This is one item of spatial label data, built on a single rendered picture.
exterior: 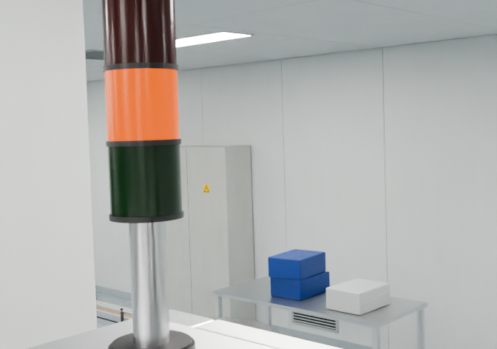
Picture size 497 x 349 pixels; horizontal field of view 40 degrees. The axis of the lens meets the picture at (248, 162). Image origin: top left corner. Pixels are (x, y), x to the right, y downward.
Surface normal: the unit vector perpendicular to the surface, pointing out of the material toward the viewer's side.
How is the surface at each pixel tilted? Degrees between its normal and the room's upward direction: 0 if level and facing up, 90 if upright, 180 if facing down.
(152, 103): 90
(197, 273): 90
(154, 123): 90
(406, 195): 90
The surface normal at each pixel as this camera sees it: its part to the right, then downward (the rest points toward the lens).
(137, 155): -0.04, 0.05
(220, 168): -0.68, 0.06
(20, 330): 0.73, 0.01
